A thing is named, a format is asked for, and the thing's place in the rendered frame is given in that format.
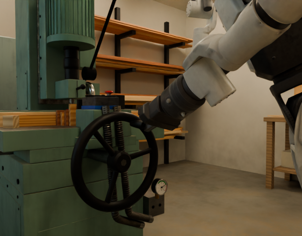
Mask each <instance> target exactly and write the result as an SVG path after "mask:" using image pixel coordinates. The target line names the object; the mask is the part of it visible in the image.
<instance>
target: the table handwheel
mask: <svg viewBox="0 0 302 236"><path fill-rule="evenodd" d="M134 120H141V119H140V118H139V117H138V116H136V115H134V114H132V113H128V112H123V111H115V112H110V113H106V114H104V115H102V116H100V117H98V118H96V119H95V120H93V121H92V122H91V123H90V124H89V125H88V126H87V127H86V128H85V129H84V130H83V132H82V133H81V134H80V136H79V137H78V139H77V141H76V143H75V146H74V149H73V152H72V157H71V177H72V182H73V185H74V188H75V190H76V192H77V194H78V195H79V196H80V198H81V199H82V200H83V201H84V202H85V203H86V204H88V205H89V206H90V207H92V208H94V209H96V210H99V211H102V212H117V211H121V210H124V209H126V208H128V207H130V206H132V205H134V204H135V203H137V202H138V201H139V200H140V199H141V198H142V197H143V196H144V195H145V194H146V192H147V191H148V189H149V187H150V186H151V184H152V182H153V179H154V177H155V175H156V171H157V167H158V146H157V142H156V139H155V136H154V134H153V132H152V131H150V132H145V131H144V129H140V130H141V132H142V133H143V134H144V136H145V138H146V140H147V143H148V146H149V148H147V149H144V150H141V151H139V152H136V153H132V154H128V153H126V152H123V151H119V150H113V149H112V148H111V146H110V145H109V144H108V143H107V142H106V141H105V139H104V138H103V137H102V135H101V134H100V133H99V132H98V130H99V129H100V128H101V127H103V126H104V125H106V124H108V123H111V122H115V121H125V122H129V123H130V122H131V121H134ZM93 135H94V137H95V138H96V139H97V140H98V141H99V142H100V144H101V145H102V146H103V147H104V148H105V149H106V151H107V152H106V151H102V150H98V149H89V150H88V152H87V156H88V158H90V159H93V160H96V161H99V162H102V163H105V164H107V165H108V167H109V168H110V169H111V170H113V174H112V177H111V181H110V185H109V188H108V192H107V195H106V198H105V201H103V200H100V199H98V198H96V197H95V196H94V195H93V194H91V192H90V191H89V190H88V188H87V187H86V185H85V182H84V179H83V176H82V158H83V153H84V151H85V148H86V146H87V144H88V142H89V140H90V139H91V137H92V136H93ZM146 154H150V162H149V167H148V171H147V174H146V176H145V178H144V180H143V182H142V183H141V185H140V186H139V188H138V189H137V190H136V191H135V192H134V193H133V194H131V195H130V196H128V197H127V198H125V199H123V200H120V201H116V202H111V198H112V195H113V191H114V187H115V184H116V181H117V178H118V174H119V173H124V172H126V171H127V170H128V169H129V168H130V165H131V160H133V159H135V158H138V157H140V156H143V155H146Z"/></svg>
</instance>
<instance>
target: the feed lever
mask: <svg viewBox="0 0 302 236"><path fill-rule="evenodd" d="M115 3H116V0H112V3H111V6H110V9H109V12H108V15H107V18H106V21H105V24H104V26H103V29H102V32H101V36H100V39H99V41H98V44H97V47H96V50H95V53H94V56H93V59H92V62H91V65H90V67H86V66H85V67H83V68H82V72H81V76H82V78H83V80H85V81H86V80H90V81H94V80H95V79H96V76H97V71H96V69H95V68H94V67H93V66H94V63H95V60H96V57H97V54H98V52H99V49H100V46H101V43H102V40H103V37H104V34H105V32H106V29H107V26H108V23H109V20H110V17H111V15H112V12H113V9H114V6H115Z"/></svg>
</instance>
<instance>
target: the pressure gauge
mask: <svg viewBox="0 0 302 236"><path fill-rule="evenodd" d="M161 187H162V188H161ZM167 188H168V184H167V181H166V180H164V179H161V178H156V179H154V180H153V182H152V184H151V190H152V192H153V193H155V198H156V199H159V195H160V196H161V195H164V194H165V193H166V191H167Z"/></svg>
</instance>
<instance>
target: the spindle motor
mask: <svg viewBox="0 0 302 236"><path fill-rule="evenodd" d="M46 19H47V45H48V46H49V47H52V48H55V49H58V50H63V47H64V46H76V47H79V51H87V50H91V49H94V48H95V35H94V0H46Z"/></svg>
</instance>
